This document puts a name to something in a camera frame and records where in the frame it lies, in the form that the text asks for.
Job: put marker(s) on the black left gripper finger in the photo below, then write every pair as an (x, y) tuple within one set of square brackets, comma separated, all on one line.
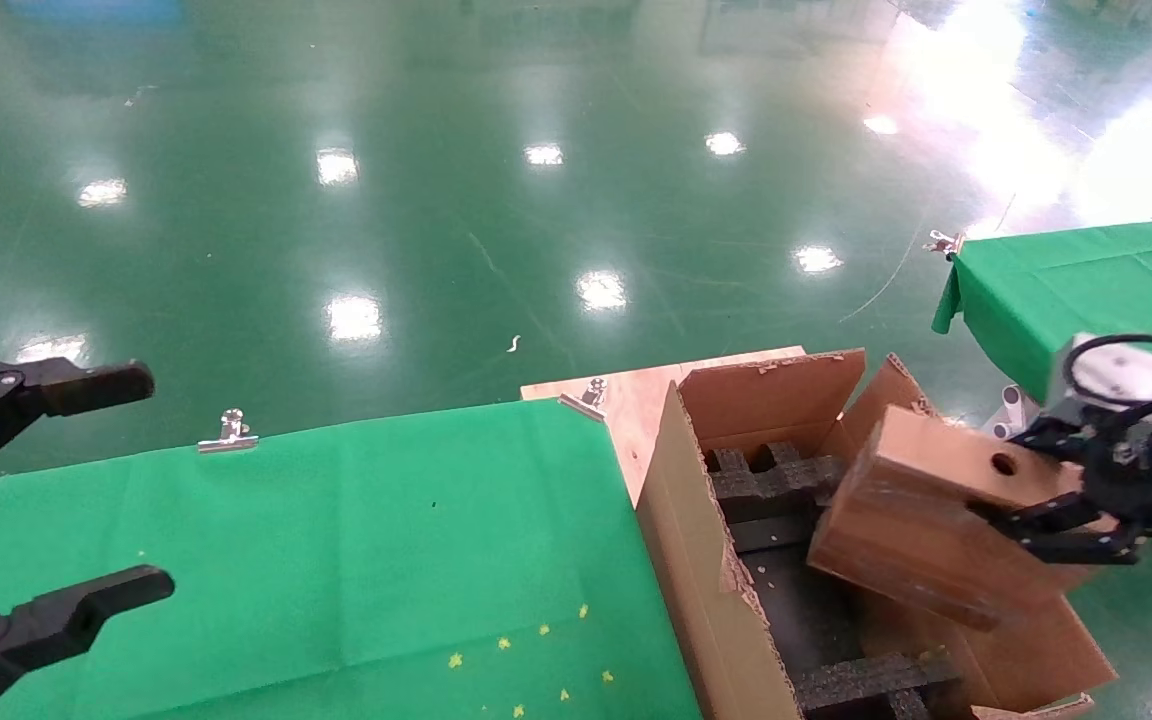
[(46, 620), (36, 390)]

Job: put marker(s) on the wooden block with hole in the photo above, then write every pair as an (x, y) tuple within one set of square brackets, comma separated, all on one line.
[(896, 520)]

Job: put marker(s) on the large open cardboard carton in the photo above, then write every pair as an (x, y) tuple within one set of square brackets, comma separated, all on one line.
[(696, 600)]

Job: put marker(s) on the grey table leg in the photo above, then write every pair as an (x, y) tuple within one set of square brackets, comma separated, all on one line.
[(1012, 410)]

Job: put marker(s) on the green tablecloth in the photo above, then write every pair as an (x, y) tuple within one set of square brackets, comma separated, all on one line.
[(336, 550), (1066, 280)]

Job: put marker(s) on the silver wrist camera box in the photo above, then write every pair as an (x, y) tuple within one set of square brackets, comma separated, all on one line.
[(1126, 378)]

